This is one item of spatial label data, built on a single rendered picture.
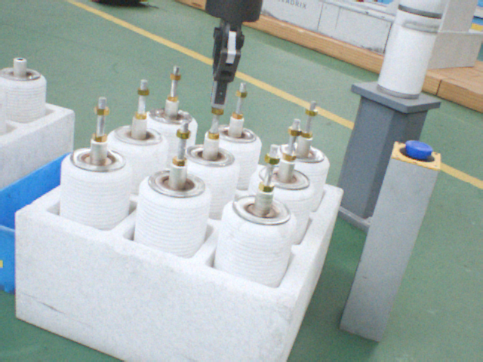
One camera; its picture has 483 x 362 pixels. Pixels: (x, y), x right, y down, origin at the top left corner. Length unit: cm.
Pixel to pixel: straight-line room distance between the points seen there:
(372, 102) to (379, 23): 182
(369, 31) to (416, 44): 186
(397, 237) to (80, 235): 46
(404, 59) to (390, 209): 45
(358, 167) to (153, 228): 66
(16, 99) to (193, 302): 56
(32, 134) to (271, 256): 54
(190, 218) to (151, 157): 17
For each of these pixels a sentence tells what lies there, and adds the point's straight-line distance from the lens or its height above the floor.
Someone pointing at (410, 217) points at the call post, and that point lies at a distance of 88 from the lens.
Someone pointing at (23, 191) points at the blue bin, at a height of 10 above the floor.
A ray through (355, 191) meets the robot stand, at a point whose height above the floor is 7.
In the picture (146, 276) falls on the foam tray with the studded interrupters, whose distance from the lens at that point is 75.
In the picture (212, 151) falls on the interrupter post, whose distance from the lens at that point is 85.
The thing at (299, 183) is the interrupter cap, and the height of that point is 25.
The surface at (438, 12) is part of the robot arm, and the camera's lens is 124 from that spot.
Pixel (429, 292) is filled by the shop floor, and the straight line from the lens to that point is 117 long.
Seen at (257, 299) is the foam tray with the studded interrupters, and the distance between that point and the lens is 70.
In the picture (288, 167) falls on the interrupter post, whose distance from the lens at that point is 82.
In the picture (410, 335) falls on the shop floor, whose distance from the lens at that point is 104.
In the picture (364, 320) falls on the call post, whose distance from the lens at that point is 97.
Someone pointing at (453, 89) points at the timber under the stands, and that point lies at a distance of 277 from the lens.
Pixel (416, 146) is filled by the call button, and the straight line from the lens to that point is 86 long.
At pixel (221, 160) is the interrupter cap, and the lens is 85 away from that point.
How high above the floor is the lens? 58
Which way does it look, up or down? 25 degrees down
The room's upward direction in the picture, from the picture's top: 11 degrees clockwise
